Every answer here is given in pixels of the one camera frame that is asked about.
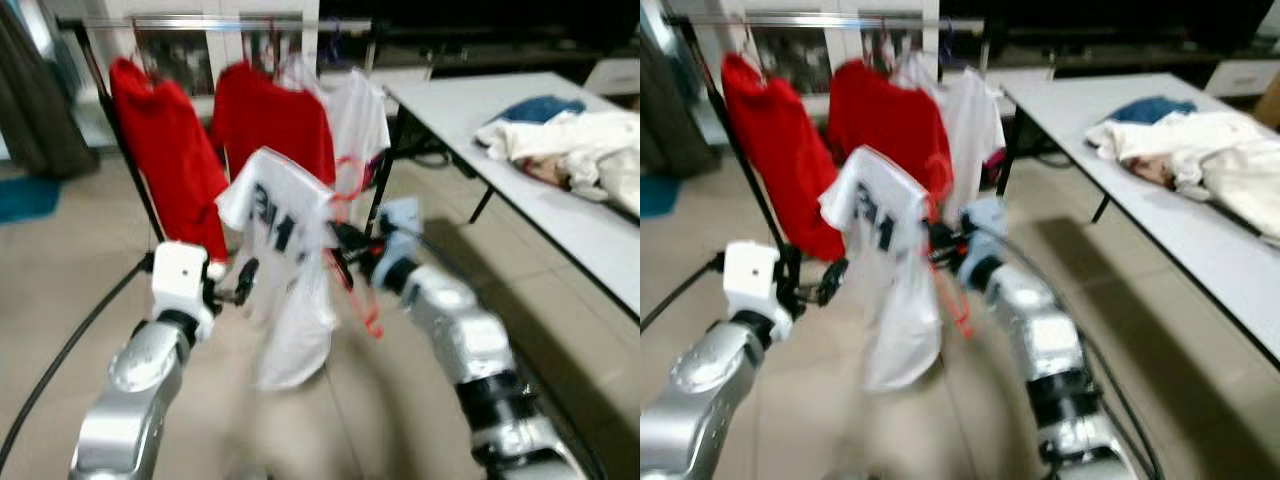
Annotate white t-shirt black print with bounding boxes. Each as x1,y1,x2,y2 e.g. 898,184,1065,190
215,147,341,393
818,145,946,393

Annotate red clothes hanger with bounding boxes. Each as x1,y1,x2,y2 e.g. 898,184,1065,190
920,150,979,341
320,155,387,341

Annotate plain white t-shirt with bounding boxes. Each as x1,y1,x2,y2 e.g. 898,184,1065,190
280,55,393,226
895,50,1007,221

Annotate red t-shirt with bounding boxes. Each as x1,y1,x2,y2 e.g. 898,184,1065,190
826,58,953,201
720,52,849,263
210,60,338,188
108,57,231,263

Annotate blue rug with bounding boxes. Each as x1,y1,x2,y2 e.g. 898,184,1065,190
0,175,63,225
640,175,683,221

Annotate white table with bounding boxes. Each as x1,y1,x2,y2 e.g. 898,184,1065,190
385,72,641,323
1000,72,1280,353

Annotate blue jeans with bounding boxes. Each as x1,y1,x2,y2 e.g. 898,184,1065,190
1108,95,1199,126
497,95,589,126

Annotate cream jacket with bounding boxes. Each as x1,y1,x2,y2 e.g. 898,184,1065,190
475,108,641,171
1085,110,1280,176

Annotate white glass display cabinet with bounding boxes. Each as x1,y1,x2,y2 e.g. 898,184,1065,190
690,0,941,101
40,0,321,121

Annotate black desk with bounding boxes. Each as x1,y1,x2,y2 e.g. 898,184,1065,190
320,0,641,81
940,0,1280,76

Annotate grey curtain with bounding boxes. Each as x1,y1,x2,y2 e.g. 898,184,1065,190
0,0,101,181
640,0,719,181

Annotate white drawer unit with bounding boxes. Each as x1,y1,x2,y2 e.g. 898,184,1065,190
585,58,641,99
1205,58,1280,99

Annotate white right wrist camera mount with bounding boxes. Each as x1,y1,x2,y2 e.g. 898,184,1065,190
960,197,1011,266
375,197,424,266

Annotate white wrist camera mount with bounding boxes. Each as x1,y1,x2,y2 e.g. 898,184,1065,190
150,240,227,346
375,197,424,266
722,240,801,323
960,197,1011,266

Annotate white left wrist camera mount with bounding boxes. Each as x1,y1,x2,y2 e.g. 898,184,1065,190
150,240,227,346
722,240,801,323

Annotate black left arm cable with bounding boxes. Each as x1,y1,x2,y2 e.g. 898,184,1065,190
0,255,156,471
640,255,726,333

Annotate silver clothes rail rod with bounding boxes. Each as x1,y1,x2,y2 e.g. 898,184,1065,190
55,14,376,31
665,12,986,29

